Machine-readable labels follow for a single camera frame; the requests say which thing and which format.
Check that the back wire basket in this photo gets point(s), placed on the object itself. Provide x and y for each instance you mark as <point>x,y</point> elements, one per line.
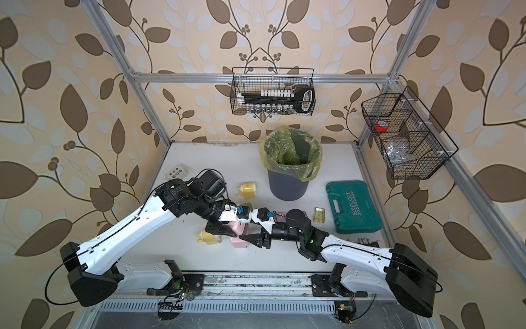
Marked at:
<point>249,79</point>

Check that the right wire basket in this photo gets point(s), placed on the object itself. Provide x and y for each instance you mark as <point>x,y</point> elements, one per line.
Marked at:
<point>431,146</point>

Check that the white button box in bag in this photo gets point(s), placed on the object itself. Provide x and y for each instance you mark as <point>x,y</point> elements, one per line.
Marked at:
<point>180,171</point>

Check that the clear plastic bag in basket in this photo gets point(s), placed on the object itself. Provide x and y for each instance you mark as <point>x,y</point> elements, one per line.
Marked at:
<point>398,150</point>

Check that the grey trash bin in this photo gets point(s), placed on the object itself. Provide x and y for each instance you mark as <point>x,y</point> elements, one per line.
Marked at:
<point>285,187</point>

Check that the wire basket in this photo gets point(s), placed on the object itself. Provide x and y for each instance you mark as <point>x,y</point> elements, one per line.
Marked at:
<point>431,146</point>
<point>249,79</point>

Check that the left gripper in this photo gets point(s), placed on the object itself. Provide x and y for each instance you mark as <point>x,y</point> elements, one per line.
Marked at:
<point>219,228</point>

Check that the yellow-green bin liner bag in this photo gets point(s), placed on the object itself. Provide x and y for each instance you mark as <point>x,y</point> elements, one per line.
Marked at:
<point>292,152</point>

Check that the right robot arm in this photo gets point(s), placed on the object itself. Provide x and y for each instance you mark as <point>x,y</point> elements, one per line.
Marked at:
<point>396,272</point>

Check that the socket set in basket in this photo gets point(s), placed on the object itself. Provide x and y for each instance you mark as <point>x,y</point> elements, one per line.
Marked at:
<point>299,100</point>

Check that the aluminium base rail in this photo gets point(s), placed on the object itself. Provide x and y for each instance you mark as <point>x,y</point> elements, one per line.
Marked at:
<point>259,286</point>

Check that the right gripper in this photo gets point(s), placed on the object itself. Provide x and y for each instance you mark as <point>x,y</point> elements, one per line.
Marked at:
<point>259,238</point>

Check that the green pencil sharpener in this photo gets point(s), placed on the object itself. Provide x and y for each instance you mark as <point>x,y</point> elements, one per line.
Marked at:
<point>247,206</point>

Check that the green plastic tool case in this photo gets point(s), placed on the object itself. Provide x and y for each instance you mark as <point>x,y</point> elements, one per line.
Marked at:
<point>352,208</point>

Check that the yellow sharpener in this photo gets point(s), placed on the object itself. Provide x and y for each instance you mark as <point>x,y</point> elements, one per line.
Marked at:
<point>209,239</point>
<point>247,191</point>

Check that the yellow shavings tray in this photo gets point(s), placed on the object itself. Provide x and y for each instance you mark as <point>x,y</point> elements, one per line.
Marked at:
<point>319,215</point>

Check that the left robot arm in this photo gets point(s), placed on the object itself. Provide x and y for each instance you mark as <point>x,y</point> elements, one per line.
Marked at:
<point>94,272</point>

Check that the pink shavings tray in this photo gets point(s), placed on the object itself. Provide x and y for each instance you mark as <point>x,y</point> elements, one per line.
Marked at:
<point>281,214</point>

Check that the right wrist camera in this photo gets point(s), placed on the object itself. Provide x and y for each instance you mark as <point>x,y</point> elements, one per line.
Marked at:
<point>263,217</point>

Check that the pink sharpener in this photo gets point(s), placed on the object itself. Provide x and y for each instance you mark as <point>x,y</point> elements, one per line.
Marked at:
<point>238,227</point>
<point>239,243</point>

